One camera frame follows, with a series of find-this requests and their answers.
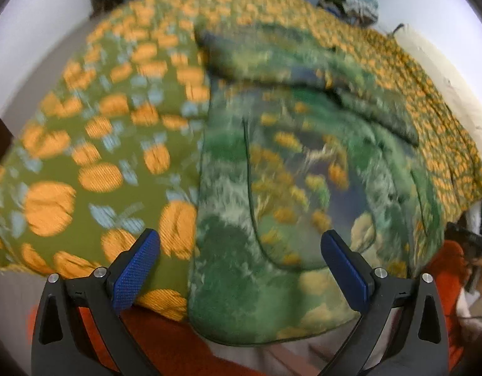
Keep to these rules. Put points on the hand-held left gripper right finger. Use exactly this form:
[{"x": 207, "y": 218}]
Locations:
[{"x": 346, "y": 270}]

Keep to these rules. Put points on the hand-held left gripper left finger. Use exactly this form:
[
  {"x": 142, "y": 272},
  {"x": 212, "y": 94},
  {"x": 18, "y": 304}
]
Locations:
[{"x": 133, "y": 270}]

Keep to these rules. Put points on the green printed jacket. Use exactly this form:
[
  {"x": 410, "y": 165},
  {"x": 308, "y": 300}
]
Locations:
[{"x": 288, "y": 188}]

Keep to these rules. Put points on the pile of clothes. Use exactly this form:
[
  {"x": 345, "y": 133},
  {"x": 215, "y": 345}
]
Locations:
[{"x": 354, "y": 6}]

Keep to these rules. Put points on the orange fleece robe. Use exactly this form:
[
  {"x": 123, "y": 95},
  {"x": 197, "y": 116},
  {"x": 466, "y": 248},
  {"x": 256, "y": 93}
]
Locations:
[{"x": 166, "y": 340}]

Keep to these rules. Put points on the leaf patterned bed sheet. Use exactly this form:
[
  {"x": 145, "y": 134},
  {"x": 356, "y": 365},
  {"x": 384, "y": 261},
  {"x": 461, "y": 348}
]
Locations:
[{"x": 272, "y": 356}]

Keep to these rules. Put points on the orange floral quilt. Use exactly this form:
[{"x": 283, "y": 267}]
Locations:
[{"x": 107, "y": 125}]

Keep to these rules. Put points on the cream headboard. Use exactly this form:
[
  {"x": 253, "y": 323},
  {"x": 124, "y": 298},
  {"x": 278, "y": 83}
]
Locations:
[{"x": 452, "y": 78}]

